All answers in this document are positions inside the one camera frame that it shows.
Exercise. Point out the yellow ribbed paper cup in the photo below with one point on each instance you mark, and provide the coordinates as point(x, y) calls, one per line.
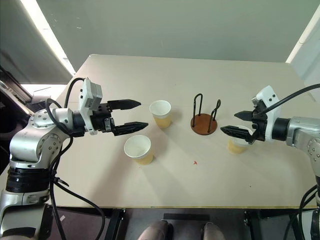
point(235, 148)
point(161, 112)
point(137, 150)

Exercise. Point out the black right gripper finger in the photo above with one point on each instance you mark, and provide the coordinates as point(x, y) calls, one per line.
point(235, 132)
point(243, 115)

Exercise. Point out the white slanted beam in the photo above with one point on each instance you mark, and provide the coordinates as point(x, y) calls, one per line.
point(47, 35)

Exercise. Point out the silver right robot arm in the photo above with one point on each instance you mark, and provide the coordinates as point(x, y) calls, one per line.
point(300, 132)

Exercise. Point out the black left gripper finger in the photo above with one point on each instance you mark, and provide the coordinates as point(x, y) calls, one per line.
point(130, 127)
point(125, 103)

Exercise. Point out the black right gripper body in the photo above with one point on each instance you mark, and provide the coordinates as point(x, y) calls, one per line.
point(260, 125)

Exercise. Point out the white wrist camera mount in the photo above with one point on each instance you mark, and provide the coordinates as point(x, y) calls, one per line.
point(86, 100)
point(268, 96)

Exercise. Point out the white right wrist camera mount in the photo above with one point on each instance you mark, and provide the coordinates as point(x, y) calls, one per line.
point(268, 96)

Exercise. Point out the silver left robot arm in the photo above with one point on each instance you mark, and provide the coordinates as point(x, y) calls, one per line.
point(25, 142)

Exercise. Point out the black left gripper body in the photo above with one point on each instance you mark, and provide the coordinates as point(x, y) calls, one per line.
point(102, 120)

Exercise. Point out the white slanted post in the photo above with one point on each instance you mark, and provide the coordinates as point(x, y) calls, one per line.
point(303, 37)

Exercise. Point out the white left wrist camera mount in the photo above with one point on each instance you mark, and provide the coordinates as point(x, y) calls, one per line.
point(86, 100)

